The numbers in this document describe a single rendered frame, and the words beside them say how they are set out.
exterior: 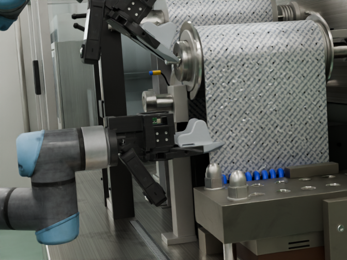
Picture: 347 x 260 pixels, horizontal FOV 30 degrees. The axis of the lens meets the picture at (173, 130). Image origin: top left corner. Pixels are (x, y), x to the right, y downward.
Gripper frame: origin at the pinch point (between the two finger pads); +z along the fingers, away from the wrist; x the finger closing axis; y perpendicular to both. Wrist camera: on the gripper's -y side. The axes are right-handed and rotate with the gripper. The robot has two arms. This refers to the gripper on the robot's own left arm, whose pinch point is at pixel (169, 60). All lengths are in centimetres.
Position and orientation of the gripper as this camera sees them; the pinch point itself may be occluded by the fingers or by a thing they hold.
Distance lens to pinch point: 118.9
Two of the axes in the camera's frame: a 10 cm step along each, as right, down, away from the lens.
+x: -2.4, -0.9, 9.7
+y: 5.7, -8.2, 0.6
